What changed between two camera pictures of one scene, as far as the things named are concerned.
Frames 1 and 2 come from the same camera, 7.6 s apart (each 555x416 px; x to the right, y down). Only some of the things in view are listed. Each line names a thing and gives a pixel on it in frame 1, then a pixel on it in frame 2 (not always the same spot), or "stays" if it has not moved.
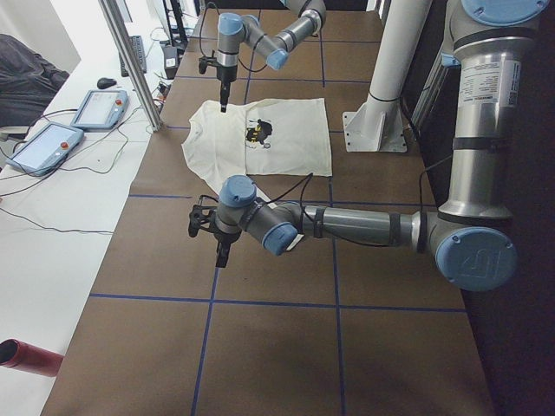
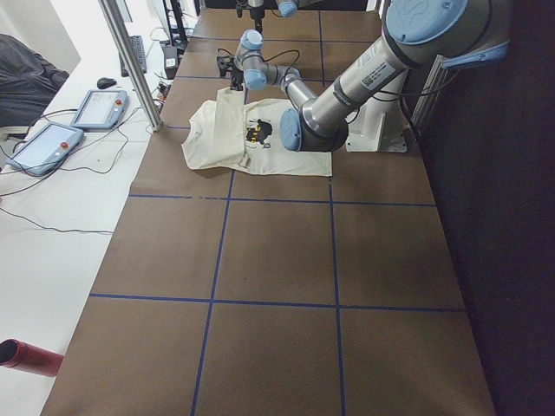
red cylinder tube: (14, 353) stays
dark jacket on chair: (28, 82) stays
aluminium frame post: (111, 12) stays
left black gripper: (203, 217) -> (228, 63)
